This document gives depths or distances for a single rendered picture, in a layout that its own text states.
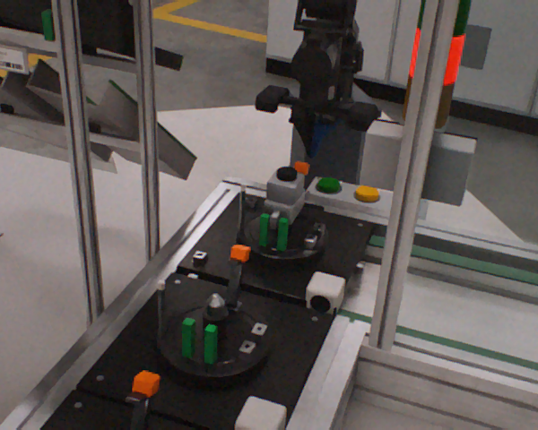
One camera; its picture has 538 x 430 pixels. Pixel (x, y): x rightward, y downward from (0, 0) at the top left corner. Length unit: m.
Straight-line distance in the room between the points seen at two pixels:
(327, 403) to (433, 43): 0.42
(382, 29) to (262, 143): 2.57
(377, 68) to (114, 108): 3.29
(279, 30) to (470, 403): 3.63
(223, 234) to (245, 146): 0.55
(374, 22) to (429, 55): 3.41
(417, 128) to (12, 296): 0.70
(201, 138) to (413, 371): 0.89
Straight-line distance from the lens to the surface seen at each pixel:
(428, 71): 0.76
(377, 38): 4.17
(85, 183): 0.90
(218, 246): 1.07
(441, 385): 0.95
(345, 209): 1.22
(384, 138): 0.82
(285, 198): 1.02
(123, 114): 1.03
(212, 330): 0.82
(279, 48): 4.44
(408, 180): 0.81
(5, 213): 1.41
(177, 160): 1.17
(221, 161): 1.56
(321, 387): 0.88
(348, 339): 0.94
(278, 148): 1.63
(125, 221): 1.35
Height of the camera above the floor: 1.57
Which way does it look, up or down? 32 degrees down
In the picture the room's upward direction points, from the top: 4 degrees clockwise
